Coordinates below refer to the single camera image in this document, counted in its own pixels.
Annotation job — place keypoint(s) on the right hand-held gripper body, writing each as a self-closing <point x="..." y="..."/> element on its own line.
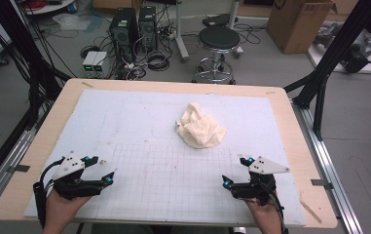
<point x="257" y="187"/>

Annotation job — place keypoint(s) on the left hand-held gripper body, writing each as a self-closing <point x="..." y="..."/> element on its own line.
<point x="72" y="187"/>

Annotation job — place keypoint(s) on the cream cloth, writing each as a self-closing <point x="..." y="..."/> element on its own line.
<point x="202" y="130"/>

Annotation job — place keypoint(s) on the person's left hand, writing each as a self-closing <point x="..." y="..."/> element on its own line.
<point x="61" y="208"/>

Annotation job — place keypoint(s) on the person's right hand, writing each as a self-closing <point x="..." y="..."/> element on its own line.
<point x="266" y="216"/>

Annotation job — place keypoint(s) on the black table clamp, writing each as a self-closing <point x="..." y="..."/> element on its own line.
<point x="19" y="168"/>

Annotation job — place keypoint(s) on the thin wooden strip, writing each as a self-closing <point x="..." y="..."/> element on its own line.
<point x="310" y="209"/>

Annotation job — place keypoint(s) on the grey table clamp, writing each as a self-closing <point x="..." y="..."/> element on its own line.
<point x="321" y="183"/>

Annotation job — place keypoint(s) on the white grid mat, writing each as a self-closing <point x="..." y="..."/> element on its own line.
<point x="140" y="113"/>

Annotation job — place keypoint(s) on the white power supply unit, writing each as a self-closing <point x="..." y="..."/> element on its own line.
<point x="100" y="63"/>
<point x="87" y="63"/>

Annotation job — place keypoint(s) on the black round stool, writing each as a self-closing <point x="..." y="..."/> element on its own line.
<point x="218" y="37"/>

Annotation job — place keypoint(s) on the large black computer tower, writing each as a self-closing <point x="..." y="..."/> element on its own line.
<point x="123" y="32"/>

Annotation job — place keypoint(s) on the clear plastic bag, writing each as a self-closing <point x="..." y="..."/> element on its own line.
<point x="71" y="22"/>

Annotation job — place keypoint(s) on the cardboard box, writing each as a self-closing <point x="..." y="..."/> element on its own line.
<point x="296" y="29"/>

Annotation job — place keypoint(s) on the white desk leg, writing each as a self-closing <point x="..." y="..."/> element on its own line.
<point x="180" y="35"/>
<point x="233" y="13"/>

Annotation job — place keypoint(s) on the slim black computer tower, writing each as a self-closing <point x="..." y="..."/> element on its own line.
<point x="147" y="29"/>

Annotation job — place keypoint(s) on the black flat case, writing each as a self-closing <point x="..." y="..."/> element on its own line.
<point x="217" y="20"/>

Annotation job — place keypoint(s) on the grey and black machine parts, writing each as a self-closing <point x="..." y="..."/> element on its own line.
<point x="356" y="55"/>

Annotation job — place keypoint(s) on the white round table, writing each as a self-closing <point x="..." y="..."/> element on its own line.
<point x="51" y="7"/>

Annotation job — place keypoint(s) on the aluminium rail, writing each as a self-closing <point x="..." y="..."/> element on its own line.
<point x="7" y="162"/>
<point x="329" y="169"/>

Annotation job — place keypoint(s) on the black frame stand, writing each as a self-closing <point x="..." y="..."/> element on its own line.
<point x="14" y="39"/>
<point x="335" y="45"/>

